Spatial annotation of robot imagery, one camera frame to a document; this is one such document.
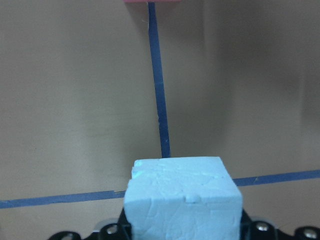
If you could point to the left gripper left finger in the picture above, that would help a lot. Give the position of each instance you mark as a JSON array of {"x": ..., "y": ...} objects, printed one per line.
[{"x": 119, "y": 230}]

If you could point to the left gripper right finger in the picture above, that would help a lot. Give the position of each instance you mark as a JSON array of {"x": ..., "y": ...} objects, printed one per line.
[{"x": 262, "y": 230}]

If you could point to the light blue block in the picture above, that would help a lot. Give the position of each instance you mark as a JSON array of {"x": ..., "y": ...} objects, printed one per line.
[{"x": 183, "y": 198}]

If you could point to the pink block far left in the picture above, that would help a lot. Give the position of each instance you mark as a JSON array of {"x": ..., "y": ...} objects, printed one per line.
[{"x": 149, "y": 1}]

